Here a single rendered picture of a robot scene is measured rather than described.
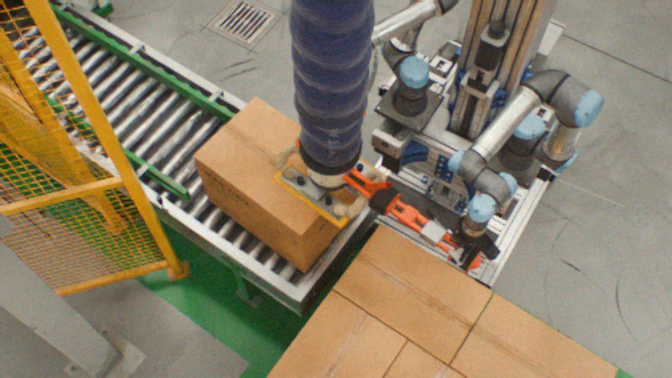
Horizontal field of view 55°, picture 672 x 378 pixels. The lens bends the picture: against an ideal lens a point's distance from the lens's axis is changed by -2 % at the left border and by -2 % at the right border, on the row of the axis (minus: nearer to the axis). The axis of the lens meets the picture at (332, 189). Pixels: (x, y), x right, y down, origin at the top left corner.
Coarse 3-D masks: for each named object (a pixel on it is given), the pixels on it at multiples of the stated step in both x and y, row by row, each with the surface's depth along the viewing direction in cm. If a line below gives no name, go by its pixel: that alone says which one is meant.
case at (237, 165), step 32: (224, 128) 283; (256, 128) 283; (288, 128) 283; (224, 160) 275; (256, 160) 275; (288, 160) 275; (224, 192) 285; (256, 192) 268; (288, 192) 268; (256, 224) 288; (288, 224) 261; (320, 224) 270; (288, 256) 291; (320, 256) 297
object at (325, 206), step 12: (276, 180) 253; (288, 180) 252; (300, 180) 249; (300, 192) 250; (312, 204) 248; (324, 204) 247; (336, 204) 247; (348, 204) 248; (324, 216) 246; (336, 216) 245
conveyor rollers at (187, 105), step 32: (32, 32) 365; (64, 32) 364; (32, 64) 354; (128, 64) 353; (96, 96) 343; (128, 96) 342; (160, 96) 344; (64, 128) 334; (128, 128) 335; (160, 128) 332; (192, 128) 335; (160, 160) 325; (192, 160) 323; (192, 192) 314; (256, 256) 298
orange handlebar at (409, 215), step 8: (296, 144) 247; (352, 168) 241; (344, 176) 240; (360, 176) 240; (352, 184) 239; (368, 192) 237; (392, 208) 234; (400, 208) 235; (408, 208) 233; (400, 216) 231; (408, 216) 231; (416, 216) 232; (408, 224) 231; (416, 224) 230; (424, 224) 232; (448, 240) 228; (448, 248) 226; (480, 264) 224
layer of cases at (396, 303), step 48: (384, 240) 302; (336, 288) 290; (384, 288) 290; (432, 288) 290; (480, 288) 290; (336, 336) 280; (384, 336) 280; (432, 336) 280; (480, 336) 280; (528, 336) 280
